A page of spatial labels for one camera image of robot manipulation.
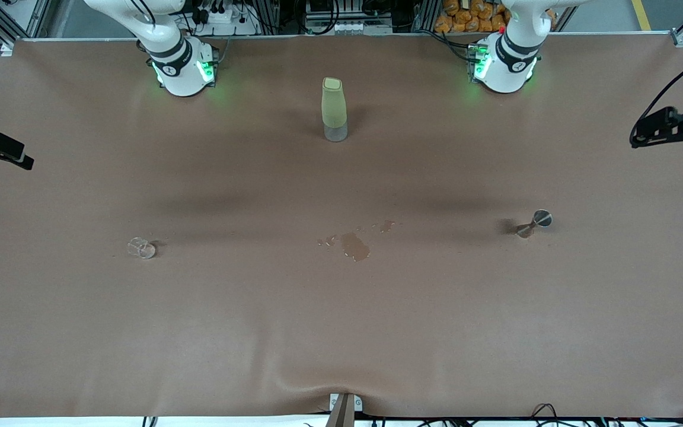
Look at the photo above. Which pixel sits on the clear glass beaker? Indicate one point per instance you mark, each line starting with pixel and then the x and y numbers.
pixel 143 249

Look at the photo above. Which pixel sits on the green sleeved glass bottle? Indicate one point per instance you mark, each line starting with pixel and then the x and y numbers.
pixel 334 107

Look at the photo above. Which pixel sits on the orange snack bag pile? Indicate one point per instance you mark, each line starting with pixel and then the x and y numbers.
pixel 466 15

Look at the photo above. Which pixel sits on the steel double-cone jigger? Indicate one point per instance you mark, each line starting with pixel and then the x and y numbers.
pixel 543 218

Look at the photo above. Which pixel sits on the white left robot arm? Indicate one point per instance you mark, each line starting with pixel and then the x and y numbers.
pixel 510 65

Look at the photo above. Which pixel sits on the spilled liquid puddle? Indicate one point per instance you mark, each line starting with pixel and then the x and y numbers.
pixel 354 246

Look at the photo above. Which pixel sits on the brown table mat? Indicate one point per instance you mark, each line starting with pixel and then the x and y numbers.
pixel 341 326

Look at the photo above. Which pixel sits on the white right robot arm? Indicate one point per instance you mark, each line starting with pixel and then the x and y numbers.
pixel 181 71

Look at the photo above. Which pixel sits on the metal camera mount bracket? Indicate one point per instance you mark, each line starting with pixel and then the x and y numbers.
pixel 344 412

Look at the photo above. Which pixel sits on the white power strip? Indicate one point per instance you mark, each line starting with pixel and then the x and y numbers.
pixel 223 15

